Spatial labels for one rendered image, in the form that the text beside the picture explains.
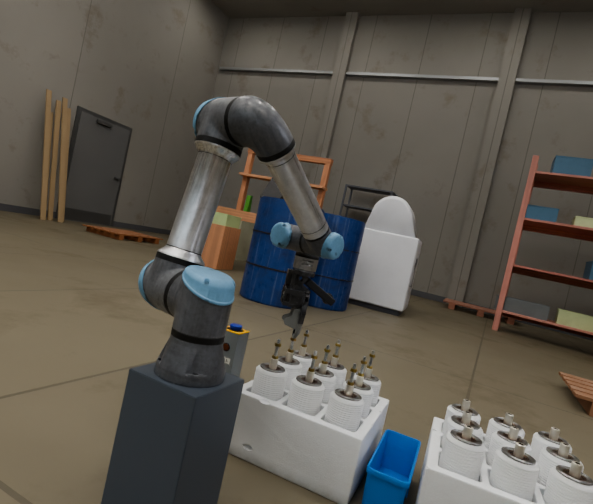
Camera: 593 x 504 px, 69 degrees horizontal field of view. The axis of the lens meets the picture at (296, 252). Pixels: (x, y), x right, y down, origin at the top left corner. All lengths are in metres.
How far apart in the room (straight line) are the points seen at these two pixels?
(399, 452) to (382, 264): 3.90
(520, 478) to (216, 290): 0.81
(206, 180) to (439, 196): 8.59
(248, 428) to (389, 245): 4.14
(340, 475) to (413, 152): 8.87
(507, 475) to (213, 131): 1.05
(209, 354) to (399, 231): 4.49
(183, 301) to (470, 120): 9.16
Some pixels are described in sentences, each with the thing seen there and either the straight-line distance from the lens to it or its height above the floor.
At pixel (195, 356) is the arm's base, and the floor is 0.36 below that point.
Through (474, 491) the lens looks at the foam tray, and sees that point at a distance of 1.21.
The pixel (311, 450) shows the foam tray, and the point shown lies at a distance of 1.26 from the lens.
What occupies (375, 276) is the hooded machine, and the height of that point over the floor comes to 0.40.
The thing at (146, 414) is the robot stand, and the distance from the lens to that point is 0.99.
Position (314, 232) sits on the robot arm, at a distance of 1.15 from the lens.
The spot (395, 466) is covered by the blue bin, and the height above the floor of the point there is 0.02.
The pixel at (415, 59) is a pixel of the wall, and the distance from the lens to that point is 10.52.
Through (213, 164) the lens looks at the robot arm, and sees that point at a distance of 1.06.
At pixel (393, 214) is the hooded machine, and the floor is 1.16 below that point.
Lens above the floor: 0.64
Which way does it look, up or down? 2 degrees down
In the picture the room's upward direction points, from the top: 13 degrees clockwise
